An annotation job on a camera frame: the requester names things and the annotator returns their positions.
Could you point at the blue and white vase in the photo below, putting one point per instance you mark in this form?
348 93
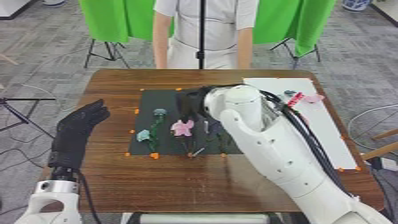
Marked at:
357 4
54 2

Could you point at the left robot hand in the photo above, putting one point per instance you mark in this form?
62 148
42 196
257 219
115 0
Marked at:
74 133

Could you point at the black tripod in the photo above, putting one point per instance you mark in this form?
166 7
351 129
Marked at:
296 50
108 50
19 113

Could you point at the pale grey bar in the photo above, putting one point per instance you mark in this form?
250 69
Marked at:
202 218

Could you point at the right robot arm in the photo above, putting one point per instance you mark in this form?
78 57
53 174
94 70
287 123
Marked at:
278 150

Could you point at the white sheet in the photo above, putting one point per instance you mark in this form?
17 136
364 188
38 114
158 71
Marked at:
323 133

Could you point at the dark mat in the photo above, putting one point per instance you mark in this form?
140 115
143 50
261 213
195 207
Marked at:
161 100

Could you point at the green sprig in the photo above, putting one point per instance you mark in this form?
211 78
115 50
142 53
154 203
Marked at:
223 138

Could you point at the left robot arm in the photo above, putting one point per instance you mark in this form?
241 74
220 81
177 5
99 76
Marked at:
54 200

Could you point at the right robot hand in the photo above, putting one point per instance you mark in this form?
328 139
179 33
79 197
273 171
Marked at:
191 101

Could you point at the black stand pole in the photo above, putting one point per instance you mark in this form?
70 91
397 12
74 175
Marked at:
202 33

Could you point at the person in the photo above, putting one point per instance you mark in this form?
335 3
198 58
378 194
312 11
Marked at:
202 33

